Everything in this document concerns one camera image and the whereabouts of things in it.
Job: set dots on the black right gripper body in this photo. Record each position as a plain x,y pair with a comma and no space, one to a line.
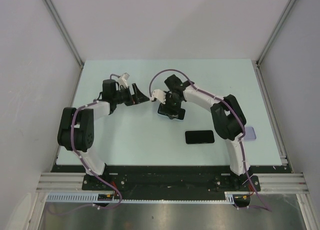
171,101

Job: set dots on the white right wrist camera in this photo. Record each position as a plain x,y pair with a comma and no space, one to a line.
158,95

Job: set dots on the lilac phone case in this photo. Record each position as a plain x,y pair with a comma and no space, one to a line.
250,134

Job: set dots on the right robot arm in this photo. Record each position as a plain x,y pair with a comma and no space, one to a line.
227,116

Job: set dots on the aluminium frame post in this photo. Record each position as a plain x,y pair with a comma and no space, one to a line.
63,31
276,30

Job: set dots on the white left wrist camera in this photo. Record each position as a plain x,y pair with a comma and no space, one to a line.
123,80

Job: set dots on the left aluminium frame post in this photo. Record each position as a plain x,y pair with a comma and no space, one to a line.
63,31

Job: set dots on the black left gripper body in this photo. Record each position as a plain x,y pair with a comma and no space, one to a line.
126,97

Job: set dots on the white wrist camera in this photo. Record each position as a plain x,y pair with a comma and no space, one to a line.
158,95
123,80

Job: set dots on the phone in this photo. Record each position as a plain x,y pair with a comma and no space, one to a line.
199,137
167,110

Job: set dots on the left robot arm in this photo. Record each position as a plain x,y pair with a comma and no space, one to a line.
76,131

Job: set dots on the right aluminium frame post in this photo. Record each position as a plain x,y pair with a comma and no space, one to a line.
276,30

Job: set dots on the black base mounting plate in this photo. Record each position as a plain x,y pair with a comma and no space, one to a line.
175,183

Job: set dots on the aluminium front rail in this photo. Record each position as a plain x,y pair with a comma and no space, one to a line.
273,183

